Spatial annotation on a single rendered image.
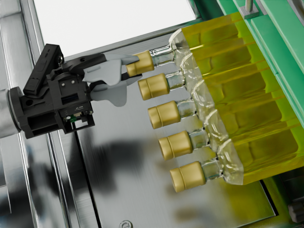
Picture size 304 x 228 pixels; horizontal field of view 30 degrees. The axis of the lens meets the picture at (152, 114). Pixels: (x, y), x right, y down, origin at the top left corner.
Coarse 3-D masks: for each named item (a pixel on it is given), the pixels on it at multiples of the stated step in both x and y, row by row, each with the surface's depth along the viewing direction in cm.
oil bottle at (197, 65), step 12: (252, 36) 92; (204, 48) 91; (216, 48) 91; (228, 48) 91; (240, 48) 90; (252, 48) 90; (192, 60) 90; (204, 60) 90; (216, 60) 90; (228, 60) 89; (240, 60) 89; (252, 60) 89; (264, 60) 90; (180, 72) 91; (192, 72) 89; (204, 72) 89; (216, 72) 89; (192, 84) 90
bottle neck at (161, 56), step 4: (160, 48) 95; (164, 48) 94; (168, 48) 94; (152, 52) 94; (156, 52) 94; (160, 52) 94; (164, 52) 94; (168, 52) 94; (152, 56) 94; (156, 56) 94; (160, 56) 94; (164, 56) 94; (168, 56) 94; (152, 60) 94; (156, 60) 94; (160, 60) 94; (164, 60) 94; (168, 60) 94; (156, 64) 94; (160, 64) 94; (164, 64) 95
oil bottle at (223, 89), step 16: (256, 64) 88; (208, 80) 88; (224, 80) 87; (240, 80) 87; (256, 80) 87; (272, 80) 86; (192, 96) 87; (208, 96) 86; (224, 96) 86; (240, 96) 86; (208, 112) 86
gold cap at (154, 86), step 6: (150, 78) 91; (156, 78) 90; (162, 78) 90; (138, 84) 91; (144, 84) 90; (150, 84) 90; (156, 84) 90; (162, 84) 90; (144, 90) 90; (150, 90) 90; (156, 90) 90; (162, 90) 90; (168, 90) 90; (144, 96) 90; (150, 96) 90; (156, 96) 91
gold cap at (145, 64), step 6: (138, 54) 94; (144, 54) 94; (150, 54) 93; (144, 60) 93; (150, 60) 93; (126, 66) 94; (132, 66) 93; (138, 66) 93; (144, 66) 93; (150, 66) 94; (132, 72) 94; (138, 72) 94; (144, 72) 95
